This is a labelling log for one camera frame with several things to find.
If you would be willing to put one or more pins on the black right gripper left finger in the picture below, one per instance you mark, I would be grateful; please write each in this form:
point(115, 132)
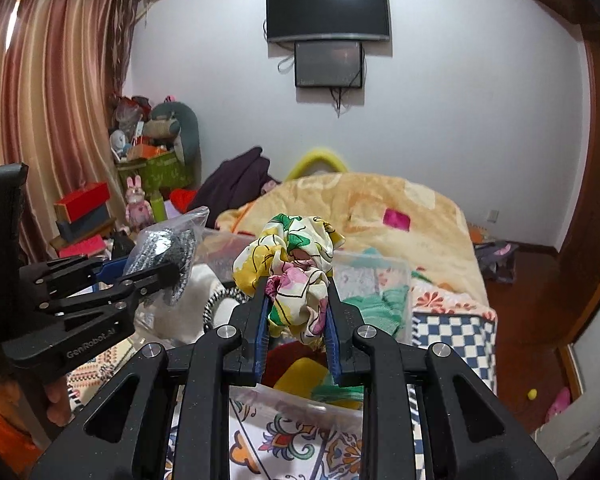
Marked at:
point(124, 431)

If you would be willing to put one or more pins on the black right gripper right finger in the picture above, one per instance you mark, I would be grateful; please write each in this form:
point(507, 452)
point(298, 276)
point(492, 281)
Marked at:
point(426, 414)

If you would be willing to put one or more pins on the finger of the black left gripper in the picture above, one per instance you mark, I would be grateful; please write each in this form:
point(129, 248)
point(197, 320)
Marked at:
point(77, 286)

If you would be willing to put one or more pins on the white drawstring pouch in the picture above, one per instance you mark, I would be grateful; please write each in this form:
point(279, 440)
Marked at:
point(205, 302)

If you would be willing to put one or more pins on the clear bag silver mesh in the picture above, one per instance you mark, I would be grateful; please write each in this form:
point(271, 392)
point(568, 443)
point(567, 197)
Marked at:
point(172, 241)

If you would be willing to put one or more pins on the floral satin scrunchie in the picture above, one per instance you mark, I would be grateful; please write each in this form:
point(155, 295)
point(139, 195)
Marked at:
point(292, 258)

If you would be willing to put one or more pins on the clear plastic storage box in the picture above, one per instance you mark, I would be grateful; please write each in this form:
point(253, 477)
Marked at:
point(363, 269)

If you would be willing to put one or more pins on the red velvet drawstring pouch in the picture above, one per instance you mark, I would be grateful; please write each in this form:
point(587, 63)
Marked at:
point(279, 359)

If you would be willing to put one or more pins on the left hand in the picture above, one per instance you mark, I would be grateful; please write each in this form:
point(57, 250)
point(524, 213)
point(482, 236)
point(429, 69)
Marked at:
point(59, 411)

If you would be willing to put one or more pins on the dark blue box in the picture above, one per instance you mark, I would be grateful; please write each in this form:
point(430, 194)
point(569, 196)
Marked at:
point(71, 231)

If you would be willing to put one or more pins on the red box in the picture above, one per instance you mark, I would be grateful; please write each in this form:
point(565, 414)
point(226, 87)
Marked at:
point(82, 201)

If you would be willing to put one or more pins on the patterned bed cover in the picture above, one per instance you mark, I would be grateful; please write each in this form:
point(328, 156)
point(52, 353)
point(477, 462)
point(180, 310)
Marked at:
point(274, 435)

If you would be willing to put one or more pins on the white wardrobe door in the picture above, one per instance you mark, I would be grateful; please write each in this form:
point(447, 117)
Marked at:
point(570, 438)

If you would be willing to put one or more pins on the pink toy on floor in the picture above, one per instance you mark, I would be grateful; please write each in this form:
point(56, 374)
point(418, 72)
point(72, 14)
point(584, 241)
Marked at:
point(559, 405)

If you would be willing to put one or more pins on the pink bunny toy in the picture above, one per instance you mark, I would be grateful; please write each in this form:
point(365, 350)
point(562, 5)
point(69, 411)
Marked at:
point(138, 212)

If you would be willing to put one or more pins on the green knitted cloth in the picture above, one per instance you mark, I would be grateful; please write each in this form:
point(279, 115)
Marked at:
point(385, 309)

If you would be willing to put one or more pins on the green cardboard box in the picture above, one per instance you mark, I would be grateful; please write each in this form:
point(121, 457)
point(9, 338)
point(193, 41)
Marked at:
point(162, 171)

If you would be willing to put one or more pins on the dark purple clothing pile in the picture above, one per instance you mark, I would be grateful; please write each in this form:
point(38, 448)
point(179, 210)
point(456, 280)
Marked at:
point(236, 182)

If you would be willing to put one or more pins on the grey plush toy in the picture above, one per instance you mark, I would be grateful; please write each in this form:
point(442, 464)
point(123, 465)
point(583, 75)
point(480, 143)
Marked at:
point(174, 126)

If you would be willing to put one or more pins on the orange plush blanket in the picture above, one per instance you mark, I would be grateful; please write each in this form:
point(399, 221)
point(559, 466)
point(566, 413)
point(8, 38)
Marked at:
point(398, 218)

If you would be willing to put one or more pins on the striped brown curtain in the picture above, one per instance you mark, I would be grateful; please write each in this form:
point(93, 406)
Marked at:
point(62, 68)

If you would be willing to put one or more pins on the wall power socket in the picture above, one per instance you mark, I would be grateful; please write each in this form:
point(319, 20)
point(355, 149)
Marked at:
point(492, 216)

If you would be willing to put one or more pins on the brown wooden wardrobe frame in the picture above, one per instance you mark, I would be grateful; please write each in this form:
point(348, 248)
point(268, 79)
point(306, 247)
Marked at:
point(590, 135)

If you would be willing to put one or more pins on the small dark wall screen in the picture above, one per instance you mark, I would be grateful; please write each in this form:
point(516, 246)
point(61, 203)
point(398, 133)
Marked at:
point(328, 64)

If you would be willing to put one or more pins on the black wall television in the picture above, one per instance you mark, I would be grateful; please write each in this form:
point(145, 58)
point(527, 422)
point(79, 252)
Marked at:
point(298, 20)

